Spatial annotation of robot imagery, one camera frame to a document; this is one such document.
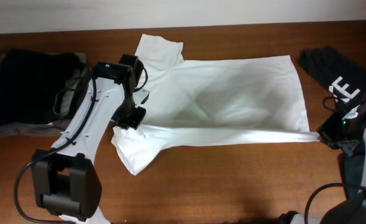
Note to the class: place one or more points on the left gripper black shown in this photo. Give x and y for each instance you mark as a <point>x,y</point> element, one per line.
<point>133,121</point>

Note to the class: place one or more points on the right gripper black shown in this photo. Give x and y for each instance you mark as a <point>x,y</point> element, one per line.
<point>325,130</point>

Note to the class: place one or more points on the white robot print t-shirt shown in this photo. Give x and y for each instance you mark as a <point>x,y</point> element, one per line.
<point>212,103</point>

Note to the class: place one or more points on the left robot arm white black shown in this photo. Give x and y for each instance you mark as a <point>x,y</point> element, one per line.
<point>65,181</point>

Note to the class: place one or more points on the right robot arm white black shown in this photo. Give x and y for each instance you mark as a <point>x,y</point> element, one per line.
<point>353,209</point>

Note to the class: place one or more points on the black t-shirt with white letters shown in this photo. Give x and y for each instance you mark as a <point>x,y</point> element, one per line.
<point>341,76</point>

